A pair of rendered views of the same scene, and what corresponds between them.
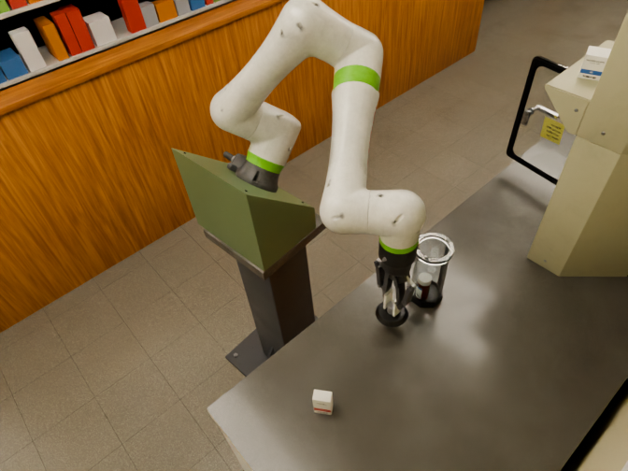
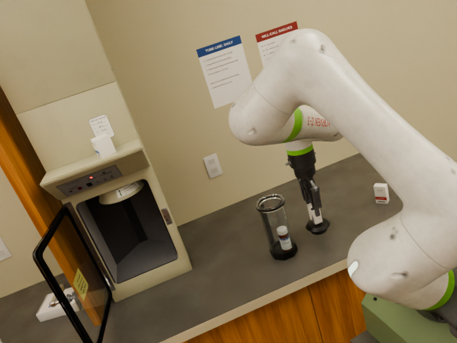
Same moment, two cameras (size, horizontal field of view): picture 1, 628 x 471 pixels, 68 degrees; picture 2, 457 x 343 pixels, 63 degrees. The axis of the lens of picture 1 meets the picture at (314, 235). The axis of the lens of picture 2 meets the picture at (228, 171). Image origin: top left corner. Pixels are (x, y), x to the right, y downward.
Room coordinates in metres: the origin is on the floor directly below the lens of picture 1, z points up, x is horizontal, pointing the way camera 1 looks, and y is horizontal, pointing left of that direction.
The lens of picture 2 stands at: (1.92, 0.15, 1.80)
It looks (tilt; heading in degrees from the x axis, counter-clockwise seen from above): 22 degrees down; 208
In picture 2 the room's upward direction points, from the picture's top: 18 degrees counter-clockwise
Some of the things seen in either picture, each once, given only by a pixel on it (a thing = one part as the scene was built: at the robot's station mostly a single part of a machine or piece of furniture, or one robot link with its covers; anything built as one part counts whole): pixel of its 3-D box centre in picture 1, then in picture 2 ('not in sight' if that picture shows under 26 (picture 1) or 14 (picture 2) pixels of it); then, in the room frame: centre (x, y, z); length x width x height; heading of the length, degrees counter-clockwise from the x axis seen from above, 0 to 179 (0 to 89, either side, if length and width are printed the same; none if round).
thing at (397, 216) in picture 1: (396, 218); (297, 131); (0.74, -0.19, 1.38); 0.13 x 0.11 x 0.14; 77
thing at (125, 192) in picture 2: not in sight; (119, 186); (0.94, -0.85, 1.34); 0.18 x 0.18 x 0.05
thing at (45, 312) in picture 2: not in sight; (62, 302); (1.16, -1.17, 0.96); 0.16 x 0.12 x 0.04; 116
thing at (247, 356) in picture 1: (280, 302); not in sight; (1.20, 0.17, 0.45); 0.48 x 0.48 x 0.90; 43
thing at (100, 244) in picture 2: not in sight; (129, 218); (0.93, -0.88, 1.19); 0.26 x 0.24 x 0.35; 127
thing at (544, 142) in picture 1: (556, 127); (79, 278); (1.27, -0.84, 1.19); 0.30 x 0.01 x 0.40; 29
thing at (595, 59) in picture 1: (593, 63); (103, 145); (1.04, -0.73, 1.54); 0.05 x 0.05 x 0.06; 56
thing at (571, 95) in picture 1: (592, 85); (98, 173); (1.07, -0.77, 1.46); 0.32 x 0.11 x 0.10; 127
